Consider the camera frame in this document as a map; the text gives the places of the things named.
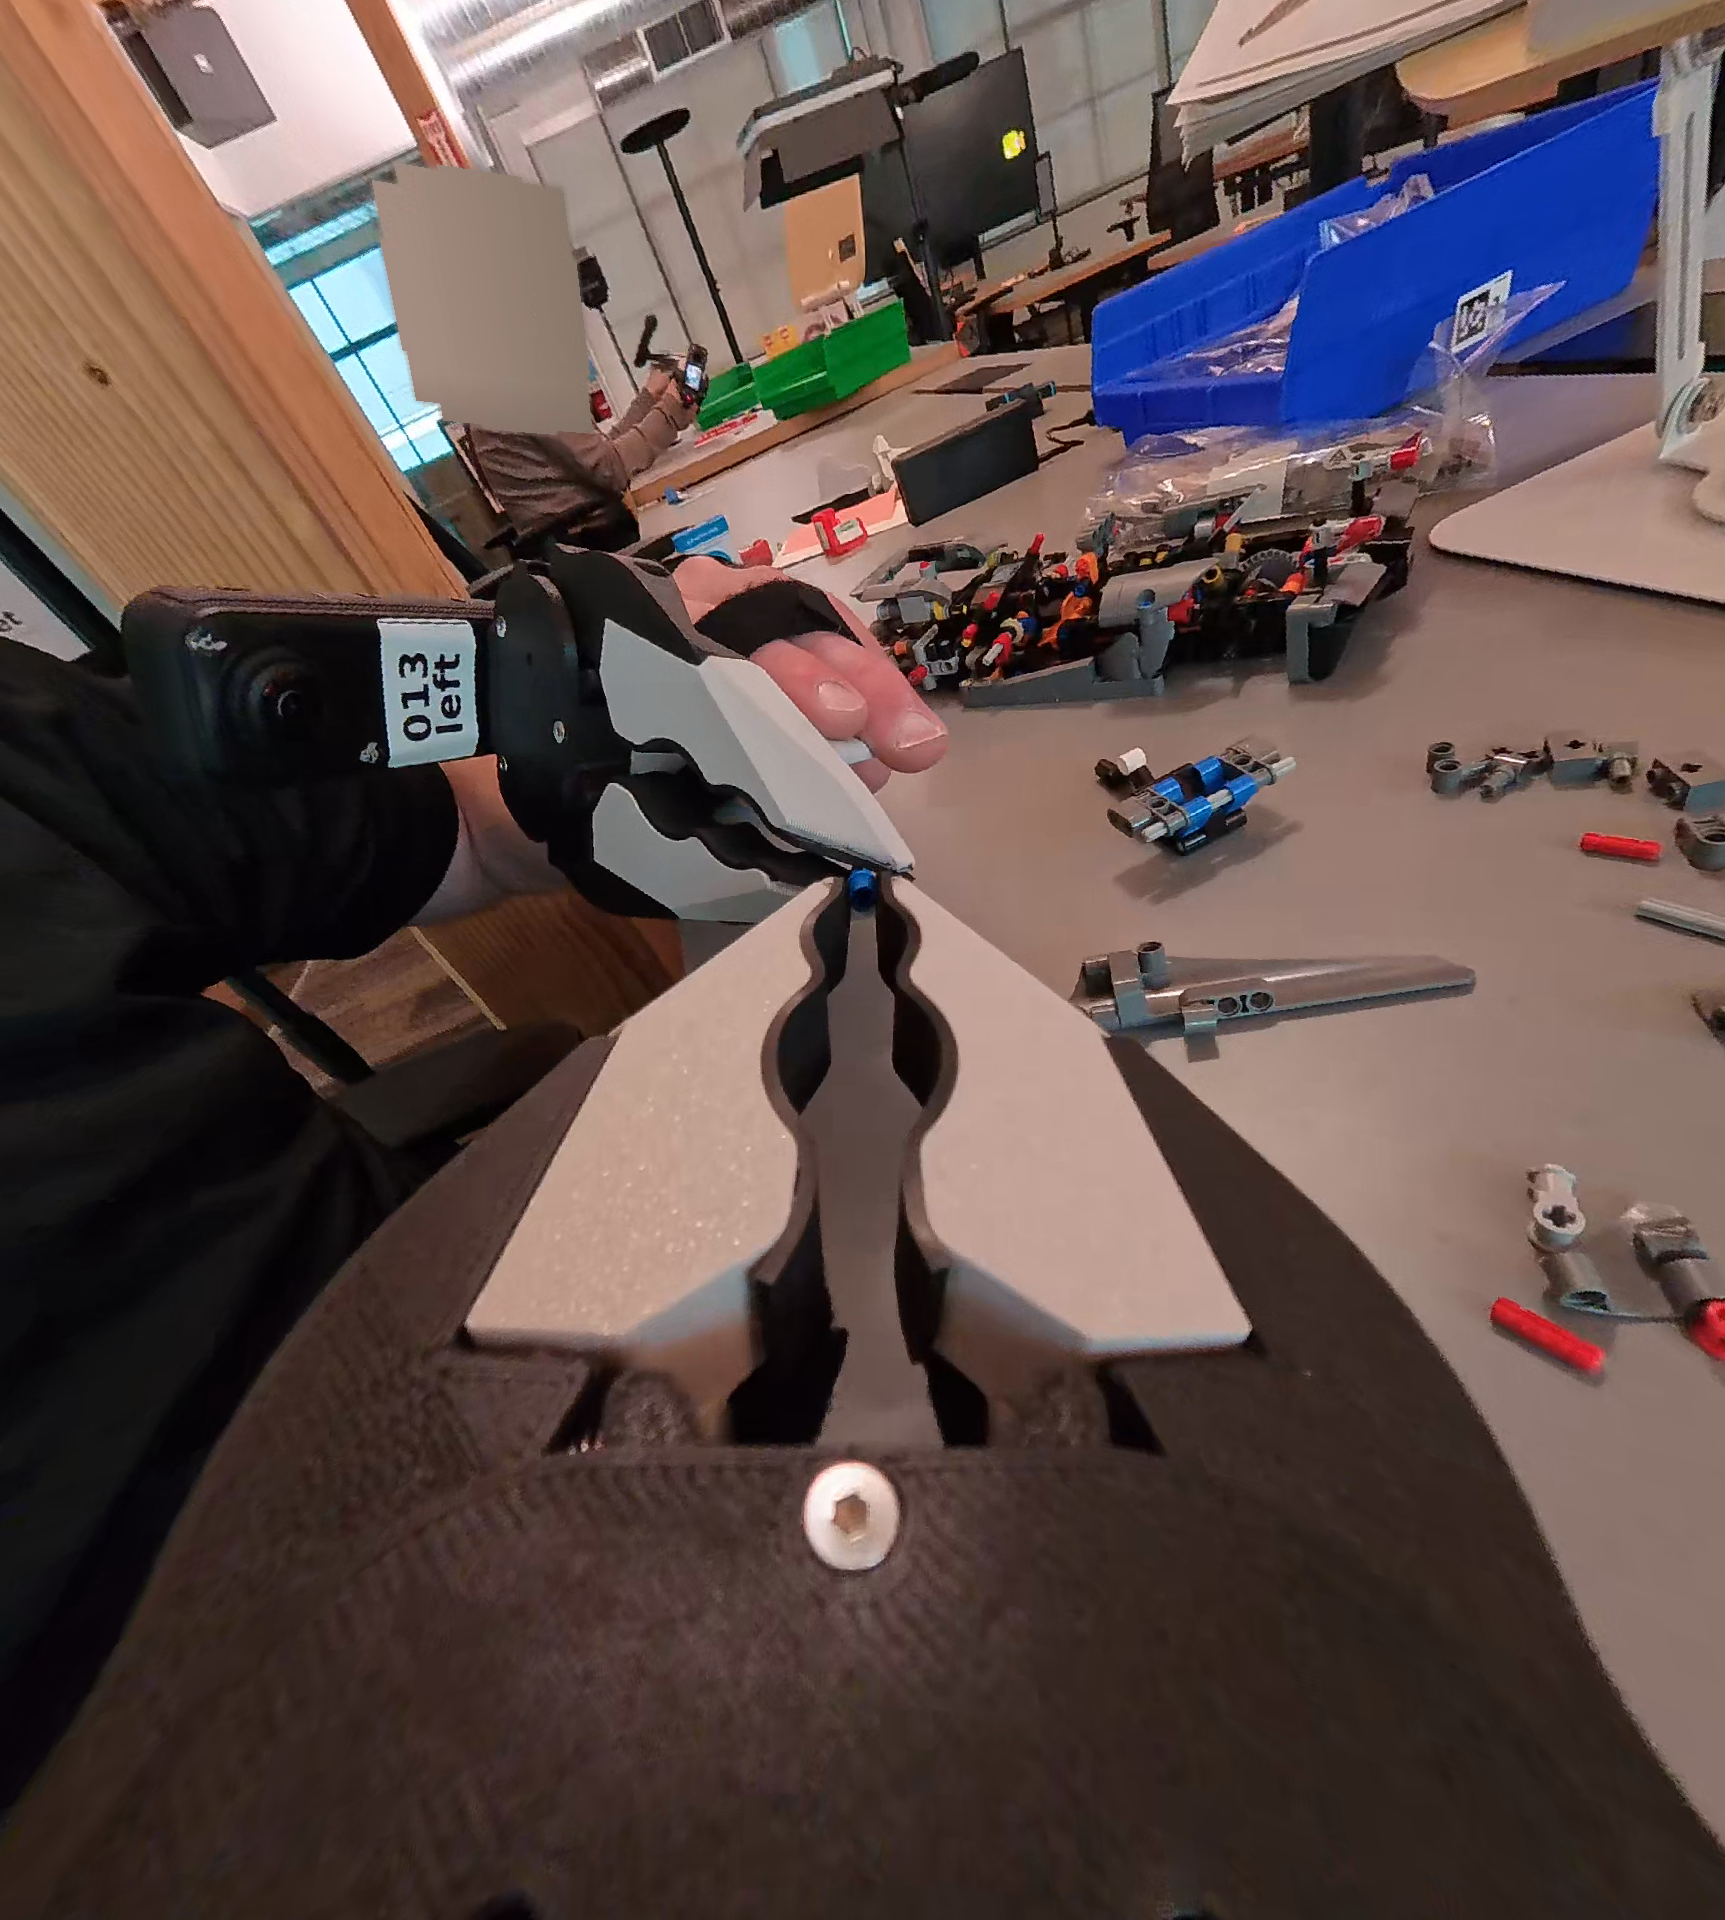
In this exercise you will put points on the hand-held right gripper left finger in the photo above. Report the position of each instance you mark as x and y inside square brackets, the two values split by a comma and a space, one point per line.
[636, 1201]

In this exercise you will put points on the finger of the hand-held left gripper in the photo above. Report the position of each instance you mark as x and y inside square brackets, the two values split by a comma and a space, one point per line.
[651, 864]
[786, 751]

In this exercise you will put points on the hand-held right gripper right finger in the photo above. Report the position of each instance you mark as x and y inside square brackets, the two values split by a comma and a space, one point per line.
[1072, 1186]

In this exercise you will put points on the grey lego pin connector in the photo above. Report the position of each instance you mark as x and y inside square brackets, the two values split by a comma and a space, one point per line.
[1150, 961]

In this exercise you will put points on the grey pointed lego panel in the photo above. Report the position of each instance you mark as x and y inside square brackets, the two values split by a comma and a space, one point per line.
[1327, 984]

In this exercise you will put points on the lego instruction booklet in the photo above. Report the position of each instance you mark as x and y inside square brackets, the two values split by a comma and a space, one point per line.
[1327, 60]

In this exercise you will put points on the person's left forearm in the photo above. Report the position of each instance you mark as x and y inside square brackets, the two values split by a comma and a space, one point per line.
[128, 841]

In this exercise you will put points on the partly built lego car chassis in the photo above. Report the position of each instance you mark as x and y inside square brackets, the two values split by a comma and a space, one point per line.
[1102, 601]

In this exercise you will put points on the blue lego engine block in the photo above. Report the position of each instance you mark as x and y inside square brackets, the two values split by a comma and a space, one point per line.
[1192, 787]

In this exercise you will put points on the red lego pin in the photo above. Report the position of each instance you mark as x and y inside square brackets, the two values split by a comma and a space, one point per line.
[1548, 1336]
[1620, 845]

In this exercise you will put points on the group of grey lego connectors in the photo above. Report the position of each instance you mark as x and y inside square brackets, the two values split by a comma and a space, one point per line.
[1575, 759]

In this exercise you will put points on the person's left hand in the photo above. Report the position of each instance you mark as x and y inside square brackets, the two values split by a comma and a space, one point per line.
[876, 713]

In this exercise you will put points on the green plastic bin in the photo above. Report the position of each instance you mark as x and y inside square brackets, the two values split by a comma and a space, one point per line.
[724, 393]
[825, 361]

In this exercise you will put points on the black rectangular case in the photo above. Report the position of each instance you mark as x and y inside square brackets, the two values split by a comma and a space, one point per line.
[967, 450]

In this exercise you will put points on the cardboard box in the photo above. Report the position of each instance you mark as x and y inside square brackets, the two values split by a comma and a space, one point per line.
[825, 241]

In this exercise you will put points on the black floor lamp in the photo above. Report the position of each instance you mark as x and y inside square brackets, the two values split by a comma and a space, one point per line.
[659, 128]

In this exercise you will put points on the blue plastic bin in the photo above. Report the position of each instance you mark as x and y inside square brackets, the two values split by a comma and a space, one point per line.
[1401, 300]
[1177, 346]

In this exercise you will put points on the grey connector with red axle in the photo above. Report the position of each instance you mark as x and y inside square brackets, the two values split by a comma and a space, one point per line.
[1687, 1260]

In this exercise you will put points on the black computer monitor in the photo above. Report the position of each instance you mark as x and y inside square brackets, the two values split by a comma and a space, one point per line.
[975, 144]

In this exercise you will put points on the white book stand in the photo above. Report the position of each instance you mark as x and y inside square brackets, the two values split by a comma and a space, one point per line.
[1626, 525]

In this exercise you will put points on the wooden post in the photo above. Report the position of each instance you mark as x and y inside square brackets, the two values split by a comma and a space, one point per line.
[128, 376]

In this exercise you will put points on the silver ventilation duct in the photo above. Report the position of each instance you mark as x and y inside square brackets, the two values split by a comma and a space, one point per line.
[531, 45]

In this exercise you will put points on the black wall box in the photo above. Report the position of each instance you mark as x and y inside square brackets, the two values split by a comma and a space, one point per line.
[194, 67]

